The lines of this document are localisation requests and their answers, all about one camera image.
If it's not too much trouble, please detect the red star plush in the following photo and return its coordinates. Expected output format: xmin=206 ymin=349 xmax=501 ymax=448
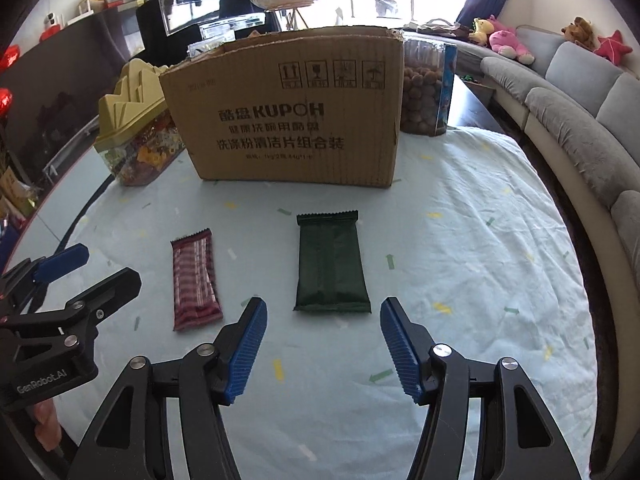
xmin=592 ymin=30 xmax=633 ymax=63

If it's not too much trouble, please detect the pink plush toy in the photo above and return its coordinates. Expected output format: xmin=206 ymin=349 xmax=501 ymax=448
xmin=487 ymin=15 xmax=536 ymax=65

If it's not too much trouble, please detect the grey curved sofa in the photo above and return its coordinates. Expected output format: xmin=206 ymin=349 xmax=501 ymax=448
xmin=452 ymin=25 xmax=640 ymax=291

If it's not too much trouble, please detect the black glossy piano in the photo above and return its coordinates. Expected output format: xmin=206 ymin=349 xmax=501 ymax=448
xmin=136 ymin=0 xmax=281 ymax=68

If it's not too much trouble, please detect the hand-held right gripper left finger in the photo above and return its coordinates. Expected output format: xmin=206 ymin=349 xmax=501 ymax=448
xmin=70 ymin=296 xmax=268 ymax=480

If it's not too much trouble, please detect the light blue printed tablecloth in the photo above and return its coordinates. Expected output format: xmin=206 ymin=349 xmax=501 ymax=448
xmin=0 ymin=125 xmax=598 ymax=480

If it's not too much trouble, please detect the clear jar of brown balls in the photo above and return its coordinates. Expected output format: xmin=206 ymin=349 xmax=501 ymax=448
xmin=400 ymin=40 xmax=458 ymax=137

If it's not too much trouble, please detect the brown cardboard box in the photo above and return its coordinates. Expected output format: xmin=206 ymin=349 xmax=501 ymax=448
xmin=159 ymin=26 xmax=405 ymax=189

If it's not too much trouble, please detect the dark wooden sideboard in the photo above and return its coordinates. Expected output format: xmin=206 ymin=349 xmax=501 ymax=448
xmin=0 ymin=0 xmax=146 ymax=211

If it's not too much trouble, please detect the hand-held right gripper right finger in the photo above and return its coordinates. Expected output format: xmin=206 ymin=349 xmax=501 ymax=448
xmin=380 ymin=297 xmax=583 ymax=480

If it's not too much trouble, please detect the maroon striped snack packet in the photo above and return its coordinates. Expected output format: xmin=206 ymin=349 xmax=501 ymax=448
xmin=170 ymin=228 xmax=224 ymax=332

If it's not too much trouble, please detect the brown plush toy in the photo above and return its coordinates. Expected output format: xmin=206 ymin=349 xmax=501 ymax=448
xmin=561 ymin=16 xmax=598 ymax=51

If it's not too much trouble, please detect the person's left hand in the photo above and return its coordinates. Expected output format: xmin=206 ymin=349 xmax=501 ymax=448
xmin=30 ymin=400 xmax=63 ymax=453

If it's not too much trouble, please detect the yellow-lidded clear snack container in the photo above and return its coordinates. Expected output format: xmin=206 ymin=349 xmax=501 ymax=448
xmin=95 ymin=58 xmax=187 ymax=187

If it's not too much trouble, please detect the yellow plush toy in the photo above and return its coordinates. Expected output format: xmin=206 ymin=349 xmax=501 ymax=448
xmin=468 ymin=17 xmax=493 ymax=46

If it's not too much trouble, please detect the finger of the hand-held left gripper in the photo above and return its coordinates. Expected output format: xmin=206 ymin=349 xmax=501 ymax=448
xmin=0 ymin=243 xmax=90 ymax=306
xmin=0 ymin=267 xmax=142 ymax=350

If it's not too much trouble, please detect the dark green snack packet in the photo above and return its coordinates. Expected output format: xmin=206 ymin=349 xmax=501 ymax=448
xmin=292 ymin=210 xmax=372 ymax=314

